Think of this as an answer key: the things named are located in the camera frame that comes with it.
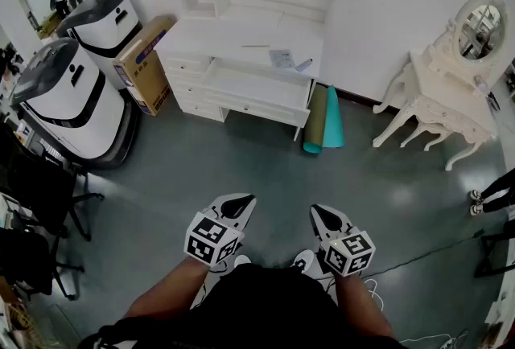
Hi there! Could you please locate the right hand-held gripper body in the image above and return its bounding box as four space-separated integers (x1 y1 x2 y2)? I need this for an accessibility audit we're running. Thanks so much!
315 227 376 279

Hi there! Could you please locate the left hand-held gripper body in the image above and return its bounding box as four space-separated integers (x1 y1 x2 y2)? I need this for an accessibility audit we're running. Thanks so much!
183 207 245 267

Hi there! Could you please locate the large white drawer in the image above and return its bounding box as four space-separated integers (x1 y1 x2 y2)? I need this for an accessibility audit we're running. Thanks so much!
200 56 317 129

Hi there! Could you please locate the clear plastic bag with label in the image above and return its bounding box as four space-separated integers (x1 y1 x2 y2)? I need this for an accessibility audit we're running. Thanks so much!
268 48 295 69

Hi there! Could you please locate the person's left forearm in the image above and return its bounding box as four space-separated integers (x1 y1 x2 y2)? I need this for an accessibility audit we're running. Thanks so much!
122 254 212 320

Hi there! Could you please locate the person's right forearm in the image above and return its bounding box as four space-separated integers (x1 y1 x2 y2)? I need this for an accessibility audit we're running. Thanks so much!
332 273 394 339

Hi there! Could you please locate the white desk with hutch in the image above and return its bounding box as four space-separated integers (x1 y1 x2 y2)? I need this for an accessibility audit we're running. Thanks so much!
154 0 347 142

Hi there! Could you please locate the person's right white shoe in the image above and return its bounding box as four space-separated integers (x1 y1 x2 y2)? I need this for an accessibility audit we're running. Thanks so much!
290 249 315 273

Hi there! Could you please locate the person's black clothing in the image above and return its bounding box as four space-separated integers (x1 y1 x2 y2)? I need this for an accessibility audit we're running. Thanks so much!
78 262 407 349

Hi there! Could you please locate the olive rolled mat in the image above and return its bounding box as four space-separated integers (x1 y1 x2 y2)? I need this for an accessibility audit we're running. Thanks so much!
302 84 329 155

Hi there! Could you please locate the black metal rack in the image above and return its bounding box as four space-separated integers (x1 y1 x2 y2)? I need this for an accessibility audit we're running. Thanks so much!
474 218 515 280

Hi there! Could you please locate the brown cardboard box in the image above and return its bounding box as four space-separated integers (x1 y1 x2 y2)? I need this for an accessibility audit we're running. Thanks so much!
113 14 178 117

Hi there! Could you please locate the ornate white vanity table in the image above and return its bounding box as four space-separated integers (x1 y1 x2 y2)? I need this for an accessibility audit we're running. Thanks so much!
372 0 510 172

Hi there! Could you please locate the black office chair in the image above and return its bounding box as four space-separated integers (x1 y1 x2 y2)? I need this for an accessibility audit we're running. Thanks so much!
0 226 85 300
0 125 105 242

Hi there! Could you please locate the white black-topped robot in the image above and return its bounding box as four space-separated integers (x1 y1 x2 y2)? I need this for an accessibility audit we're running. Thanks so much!
56 0 144 91
10 37 140 171

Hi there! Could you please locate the oval vanity mirror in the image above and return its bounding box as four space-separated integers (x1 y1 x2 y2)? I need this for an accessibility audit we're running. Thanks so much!
452 0 509 75

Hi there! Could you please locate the white cable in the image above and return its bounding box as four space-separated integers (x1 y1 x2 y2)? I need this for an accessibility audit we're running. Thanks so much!
363 277 384 312

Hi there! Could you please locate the black floor cable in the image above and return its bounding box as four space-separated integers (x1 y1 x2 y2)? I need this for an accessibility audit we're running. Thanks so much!
361 232 486 274

